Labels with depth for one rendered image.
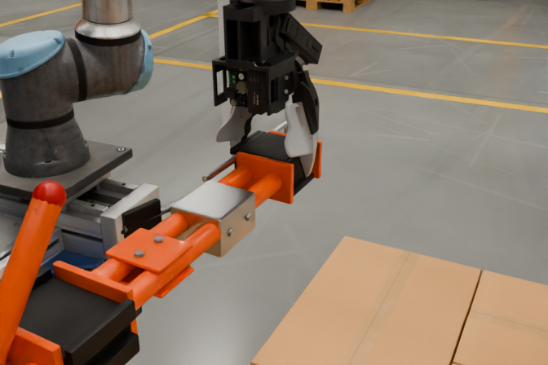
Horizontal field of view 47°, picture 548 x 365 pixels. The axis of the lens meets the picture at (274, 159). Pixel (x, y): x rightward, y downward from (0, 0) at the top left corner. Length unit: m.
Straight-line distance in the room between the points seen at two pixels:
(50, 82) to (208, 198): 0.54
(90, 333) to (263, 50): 0.34
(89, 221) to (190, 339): 1.29
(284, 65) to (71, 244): 0.65
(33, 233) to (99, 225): 0.67
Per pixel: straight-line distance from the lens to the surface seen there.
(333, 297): 1.65
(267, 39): 0.69
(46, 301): 0.55
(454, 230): 3.10
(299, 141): 0.72
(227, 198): 0.66
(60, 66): 1.15
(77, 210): 1.18
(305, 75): 0.72
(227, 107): 4.13
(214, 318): 2.46
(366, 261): 1.80
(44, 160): 1.19
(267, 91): 0.66
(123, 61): 1.17
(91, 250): 1.18
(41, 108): 1.16
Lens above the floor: 1.53
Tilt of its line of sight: 24 degrees down
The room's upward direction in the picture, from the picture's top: straight up
